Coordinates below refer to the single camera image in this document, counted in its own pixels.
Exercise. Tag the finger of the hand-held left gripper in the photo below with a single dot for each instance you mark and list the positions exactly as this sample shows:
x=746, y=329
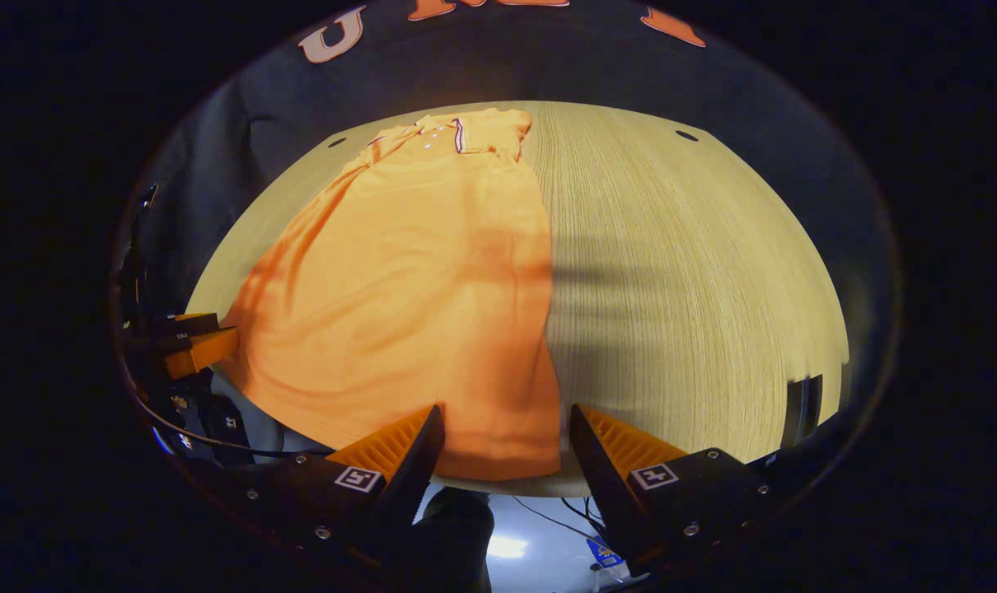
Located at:
x=206, y=350
x=189, y=321

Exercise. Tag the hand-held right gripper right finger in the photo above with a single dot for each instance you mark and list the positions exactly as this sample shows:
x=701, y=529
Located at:
x=601, y=478

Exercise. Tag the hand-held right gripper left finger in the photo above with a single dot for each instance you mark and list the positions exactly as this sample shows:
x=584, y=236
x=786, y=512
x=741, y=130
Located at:
x=412, y=473

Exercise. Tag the orange T-shirt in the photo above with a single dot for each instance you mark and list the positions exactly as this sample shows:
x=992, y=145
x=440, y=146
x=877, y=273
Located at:
x=400, y=313

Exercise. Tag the blue floor object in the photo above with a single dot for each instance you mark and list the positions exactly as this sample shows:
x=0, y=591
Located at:
x=606, y=553

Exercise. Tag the person's dark leg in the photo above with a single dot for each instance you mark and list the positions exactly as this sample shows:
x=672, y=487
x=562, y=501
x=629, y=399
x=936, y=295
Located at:
x=453, y=543

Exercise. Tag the black rectangular object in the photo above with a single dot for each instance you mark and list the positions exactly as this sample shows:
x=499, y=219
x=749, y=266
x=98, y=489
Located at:
x=802, y=412

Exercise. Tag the black backdrop cloth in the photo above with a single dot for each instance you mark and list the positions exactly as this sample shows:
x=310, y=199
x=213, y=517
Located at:
x=548, y=66

